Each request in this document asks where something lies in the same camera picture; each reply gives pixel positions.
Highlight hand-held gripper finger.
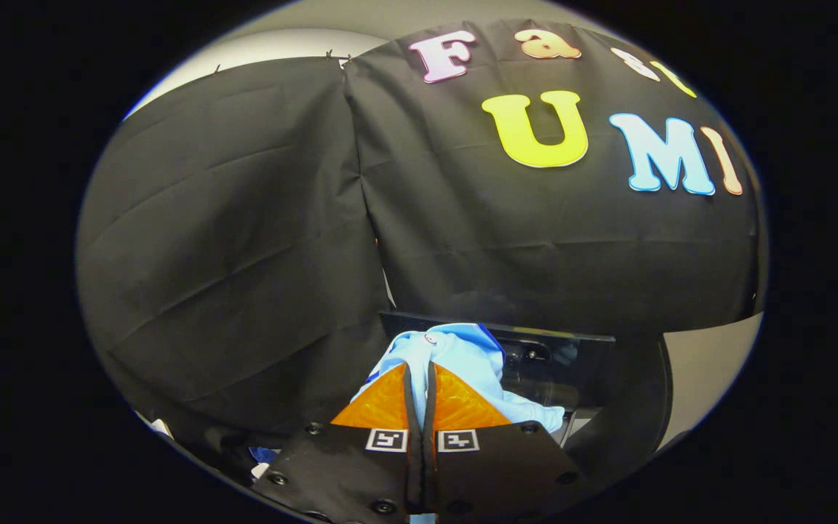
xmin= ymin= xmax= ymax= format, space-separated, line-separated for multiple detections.
xmin=252 ymin=362 xmax=426 ymax=524
xmin=423 ymin=360 xmax=587 ymax=524

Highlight light blue polo shirt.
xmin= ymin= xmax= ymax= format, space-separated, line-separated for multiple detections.
xmin=248 ymin=323 xmax=567 ymax=524

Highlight black backdrop cloth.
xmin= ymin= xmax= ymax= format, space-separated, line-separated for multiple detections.
xmin=76 ymin=18 xmax=762 ymax=452

